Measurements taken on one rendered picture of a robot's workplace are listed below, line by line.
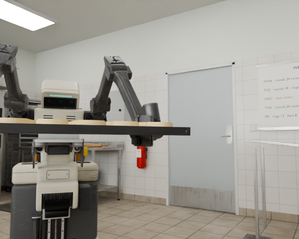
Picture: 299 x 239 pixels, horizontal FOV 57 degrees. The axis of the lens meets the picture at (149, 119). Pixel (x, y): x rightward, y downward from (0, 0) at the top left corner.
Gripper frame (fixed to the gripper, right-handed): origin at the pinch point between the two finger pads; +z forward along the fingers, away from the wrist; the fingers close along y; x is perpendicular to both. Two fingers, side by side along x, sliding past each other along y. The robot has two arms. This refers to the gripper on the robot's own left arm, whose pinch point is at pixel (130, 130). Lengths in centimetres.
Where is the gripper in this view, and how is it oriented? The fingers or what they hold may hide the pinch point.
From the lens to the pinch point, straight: 83.0
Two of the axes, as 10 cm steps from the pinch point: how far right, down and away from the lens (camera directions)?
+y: -0.1, 10.0, -0.5
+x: -9.0, 0.1, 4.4
